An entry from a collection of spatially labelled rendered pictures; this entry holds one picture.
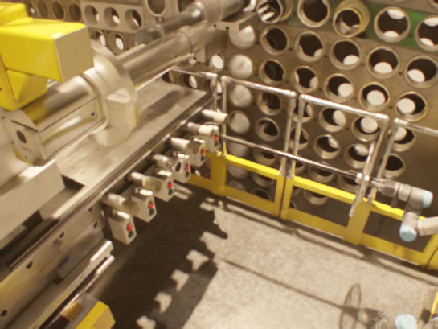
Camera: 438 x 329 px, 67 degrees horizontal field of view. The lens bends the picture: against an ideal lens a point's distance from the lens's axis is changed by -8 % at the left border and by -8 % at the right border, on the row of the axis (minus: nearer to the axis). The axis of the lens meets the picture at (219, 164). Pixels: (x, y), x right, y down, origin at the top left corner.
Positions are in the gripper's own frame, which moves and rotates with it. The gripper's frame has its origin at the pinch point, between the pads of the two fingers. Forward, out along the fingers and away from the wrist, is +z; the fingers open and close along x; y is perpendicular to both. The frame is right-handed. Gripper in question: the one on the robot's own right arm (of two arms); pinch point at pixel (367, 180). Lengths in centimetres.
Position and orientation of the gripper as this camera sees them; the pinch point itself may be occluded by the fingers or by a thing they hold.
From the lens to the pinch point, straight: 184.9
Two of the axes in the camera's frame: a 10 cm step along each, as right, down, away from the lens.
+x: -4.4, 2.4, -8.6
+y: 1.6, -9.3, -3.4
